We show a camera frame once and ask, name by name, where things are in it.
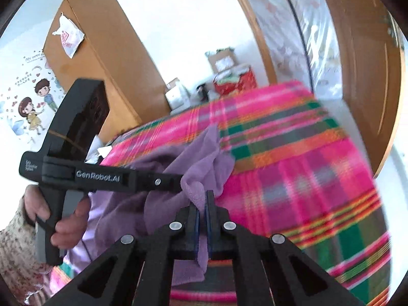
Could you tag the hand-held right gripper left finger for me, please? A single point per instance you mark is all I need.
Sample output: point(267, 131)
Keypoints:
point(197, 232)

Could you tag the small black object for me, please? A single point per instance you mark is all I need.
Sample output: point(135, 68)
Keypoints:
point(201, 91)

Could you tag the wooden door frame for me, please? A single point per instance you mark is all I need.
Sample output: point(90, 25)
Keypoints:
point(255, 32)

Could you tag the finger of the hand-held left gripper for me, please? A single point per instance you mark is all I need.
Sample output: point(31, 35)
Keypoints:
point(165, 183)

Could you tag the cartoon couple wall sticker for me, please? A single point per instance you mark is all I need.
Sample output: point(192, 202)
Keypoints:
point(32, 102)

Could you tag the cardboard box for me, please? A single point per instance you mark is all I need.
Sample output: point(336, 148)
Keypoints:
point(223, 62)

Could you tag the person's left hand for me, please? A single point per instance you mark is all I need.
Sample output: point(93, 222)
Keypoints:
point(71, 226)

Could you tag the red gift box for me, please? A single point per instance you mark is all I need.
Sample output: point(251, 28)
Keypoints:
point(239, 81)

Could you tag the purple fleece pants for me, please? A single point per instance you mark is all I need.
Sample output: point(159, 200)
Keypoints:
point(204, 165)

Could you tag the pink green plaid bed sheet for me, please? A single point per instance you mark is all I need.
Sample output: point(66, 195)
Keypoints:
point(302, 165)

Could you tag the small white box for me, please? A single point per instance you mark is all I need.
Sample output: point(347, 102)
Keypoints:
point(177, 94)

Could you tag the black curtain strip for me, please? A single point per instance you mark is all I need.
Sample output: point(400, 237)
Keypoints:
point(299, 35)

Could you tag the clear plastic door curtain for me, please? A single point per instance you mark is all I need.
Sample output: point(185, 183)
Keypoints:
point(287, 38)

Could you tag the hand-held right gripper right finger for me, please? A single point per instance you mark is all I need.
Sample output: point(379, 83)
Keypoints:
point(208, 226)

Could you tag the white plastic bag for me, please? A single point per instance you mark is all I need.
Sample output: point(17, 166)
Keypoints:
point(68, 38)

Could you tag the wooden wardrobe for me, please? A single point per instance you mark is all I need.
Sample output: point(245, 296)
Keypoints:
point(111, 54)

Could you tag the person's left forearm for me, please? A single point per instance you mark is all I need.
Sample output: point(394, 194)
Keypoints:
point(19, 255)

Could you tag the wooden door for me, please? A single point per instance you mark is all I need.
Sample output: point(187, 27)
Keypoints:
point(360, 70)

